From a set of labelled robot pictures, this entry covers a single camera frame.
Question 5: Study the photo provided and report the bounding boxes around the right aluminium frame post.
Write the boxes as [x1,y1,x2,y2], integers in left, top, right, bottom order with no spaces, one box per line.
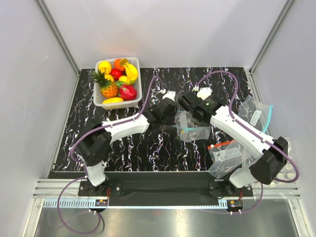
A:
[249,0,296,74]

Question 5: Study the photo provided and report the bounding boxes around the bag of round silver items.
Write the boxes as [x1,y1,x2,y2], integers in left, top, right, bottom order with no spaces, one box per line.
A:
[276,137,297,181]

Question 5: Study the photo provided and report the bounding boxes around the left aluminium frame post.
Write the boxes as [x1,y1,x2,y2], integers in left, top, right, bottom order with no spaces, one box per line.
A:
[35,0,81,76]

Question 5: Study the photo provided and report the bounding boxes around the toy dragon fruit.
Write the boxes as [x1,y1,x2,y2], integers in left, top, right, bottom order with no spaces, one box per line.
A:
[116,80,138,101]

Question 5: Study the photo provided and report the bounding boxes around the toy pineapple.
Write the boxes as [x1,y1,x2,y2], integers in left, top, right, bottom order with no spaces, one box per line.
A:
[91,70,119,99]

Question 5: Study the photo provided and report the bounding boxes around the aluminium front rail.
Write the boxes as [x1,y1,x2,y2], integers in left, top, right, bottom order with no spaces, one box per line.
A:
[33,179,301,199]

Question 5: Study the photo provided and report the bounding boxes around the white plastic fruit basket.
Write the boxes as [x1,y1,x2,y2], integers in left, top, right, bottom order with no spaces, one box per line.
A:
[90,57,142,110]

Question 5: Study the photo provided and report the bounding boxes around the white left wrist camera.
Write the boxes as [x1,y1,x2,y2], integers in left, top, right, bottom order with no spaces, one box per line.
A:
[162,90,176,102]

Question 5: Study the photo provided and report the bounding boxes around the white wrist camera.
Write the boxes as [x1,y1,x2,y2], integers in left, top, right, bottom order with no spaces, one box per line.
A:
[162,90,176,102]
[193,85,212,100]

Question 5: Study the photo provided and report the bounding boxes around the yellow toy lemon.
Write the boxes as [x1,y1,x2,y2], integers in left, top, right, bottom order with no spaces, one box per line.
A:
[118,76,128,83]

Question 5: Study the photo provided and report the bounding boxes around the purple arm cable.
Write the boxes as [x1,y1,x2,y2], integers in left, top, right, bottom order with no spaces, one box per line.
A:
[195,70,301,184]
[70,76,166,180]

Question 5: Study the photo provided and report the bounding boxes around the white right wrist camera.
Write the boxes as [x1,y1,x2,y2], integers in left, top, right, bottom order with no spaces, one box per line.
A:
[193,85,212,100]

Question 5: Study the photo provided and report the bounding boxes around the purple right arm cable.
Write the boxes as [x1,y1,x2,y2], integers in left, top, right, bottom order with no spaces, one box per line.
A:
[195,70,301,184]

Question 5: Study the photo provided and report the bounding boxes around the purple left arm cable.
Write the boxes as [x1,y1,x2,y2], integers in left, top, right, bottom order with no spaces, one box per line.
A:
[70,76,166,180]

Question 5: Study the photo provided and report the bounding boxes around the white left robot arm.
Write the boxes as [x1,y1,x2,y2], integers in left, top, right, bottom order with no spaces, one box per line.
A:
[71,98,177,196]

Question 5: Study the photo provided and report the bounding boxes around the yellow toy mango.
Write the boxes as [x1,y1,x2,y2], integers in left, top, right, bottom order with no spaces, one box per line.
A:
[102,97,124,104]

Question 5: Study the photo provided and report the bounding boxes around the red toy apple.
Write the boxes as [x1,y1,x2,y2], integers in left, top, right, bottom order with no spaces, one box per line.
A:
[110,68,124,81]

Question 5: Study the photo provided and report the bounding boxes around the teal zipper clear bag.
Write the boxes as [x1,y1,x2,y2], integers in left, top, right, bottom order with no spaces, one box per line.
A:
[173,111,211,142]

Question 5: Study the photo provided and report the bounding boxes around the aluminium frame post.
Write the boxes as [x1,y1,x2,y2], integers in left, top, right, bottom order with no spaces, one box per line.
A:
[249,0,296,74]
[35,0,81,76]

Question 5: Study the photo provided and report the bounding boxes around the white slotted cable duct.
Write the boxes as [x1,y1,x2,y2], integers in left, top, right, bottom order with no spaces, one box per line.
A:
[43,198,228,210]

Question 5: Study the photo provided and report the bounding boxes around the red zipper clear bag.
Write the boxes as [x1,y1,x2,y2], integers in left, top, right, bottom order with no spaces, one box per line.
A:
[208,140,255,179]

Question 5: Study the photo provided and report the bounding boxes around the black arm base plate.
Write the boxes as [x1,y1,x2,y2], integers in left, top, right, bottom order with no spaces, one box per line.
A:
[78,171,253,208]

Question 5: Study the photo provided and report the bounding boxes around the yellow toy banana bunch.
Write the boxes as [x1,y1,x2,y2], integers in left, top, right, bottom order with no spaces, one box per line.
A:
[123,62,138,85]

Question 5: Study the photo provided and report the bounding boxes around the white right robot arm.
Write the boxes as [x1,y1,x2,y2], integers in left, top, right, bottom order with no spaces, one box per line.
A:
[179,91,288,196]

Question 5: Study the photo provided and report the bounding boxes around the orange toy tangerine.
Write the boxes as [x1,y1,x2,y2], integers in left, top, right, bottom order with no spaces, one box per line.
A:
[114,58,128,72]

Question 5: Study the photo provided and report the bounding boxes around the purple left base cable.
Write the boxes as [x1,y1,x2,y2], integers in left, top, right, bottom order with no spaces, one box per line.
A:
[56,176,104,235]

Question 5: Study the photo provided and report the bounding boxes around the black marble pattern mat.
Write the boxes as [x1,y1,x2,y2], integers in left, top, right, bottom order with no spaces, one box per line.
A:
[48,67,262,178]

